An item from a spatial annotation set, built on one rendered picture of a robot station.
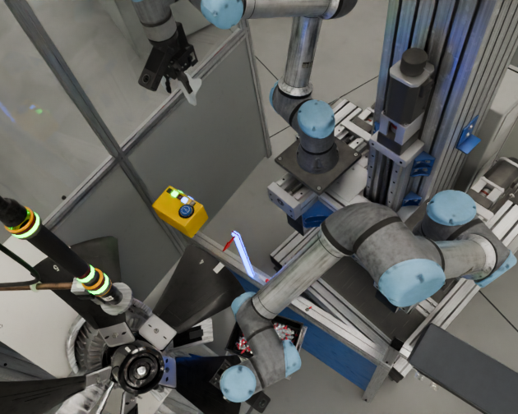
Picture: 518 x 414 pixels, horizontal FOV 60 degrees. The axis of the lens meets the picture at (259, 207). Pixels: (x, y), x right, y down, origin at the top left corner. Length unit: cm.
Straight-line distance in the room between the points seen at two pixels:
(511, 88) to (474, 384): 92
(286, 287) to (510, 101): 94
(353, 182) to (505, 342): 125
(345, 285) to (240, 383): 131
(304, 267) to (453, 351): 40
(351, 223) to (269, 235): 174
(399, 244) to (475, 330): 169
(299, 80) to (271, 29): 239
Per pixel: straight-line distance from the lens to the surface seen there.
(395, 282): 87
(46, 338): 144
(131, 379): 122
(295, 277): 102
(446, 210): 128
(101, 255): 114
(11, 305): 141
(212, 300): 128
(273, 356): 109
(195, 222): 155
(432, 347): 116
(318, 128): 142
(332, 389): 237
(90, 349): 135
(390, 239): 89
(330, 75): 340
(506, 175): 174
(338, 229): 94
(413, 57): 117
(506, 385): 118
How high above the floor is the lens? 234
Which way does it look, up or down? 59 degrees down
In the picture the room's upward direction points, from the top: 15 degrees counter-clockwise
